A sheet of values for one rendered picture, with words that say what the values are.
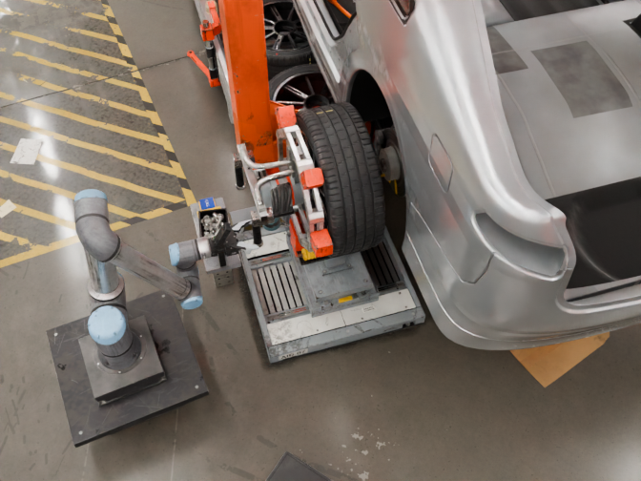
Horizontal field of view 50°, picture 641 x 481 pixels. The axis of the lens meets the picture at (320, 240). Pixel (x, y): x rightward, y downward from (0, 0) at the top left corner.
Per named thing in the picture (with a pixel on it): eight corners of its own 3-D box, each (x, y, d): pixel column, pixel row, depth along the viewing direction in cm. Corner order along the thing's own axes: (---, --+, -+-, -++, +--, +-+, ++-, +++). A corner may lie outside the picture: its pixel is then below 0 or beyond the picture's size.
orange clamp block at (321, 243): (326, 238, 295) (333, 254, 290) (309, 241, 293) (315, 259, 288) (327, 227, 289) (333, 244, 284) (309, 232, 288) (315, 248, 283)
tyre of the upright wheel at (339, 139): (395, 192, 267) (343, 69, 298) (337, 205, 263) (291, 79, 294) (376, 271, 325) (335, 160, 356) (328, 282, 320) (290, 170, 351)
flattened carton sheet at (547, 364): (619, 332, 361) (621, 329, 358) (544, 388, 342) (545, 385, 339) (576, 292, 375) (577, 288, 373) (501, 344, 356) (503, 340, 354)
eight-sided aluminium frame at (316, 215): (323, 269, 314) (325, 192, 270) (309, 273, 312) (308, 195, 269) (291, 182, 344) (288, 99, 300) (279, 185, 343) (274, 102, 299)
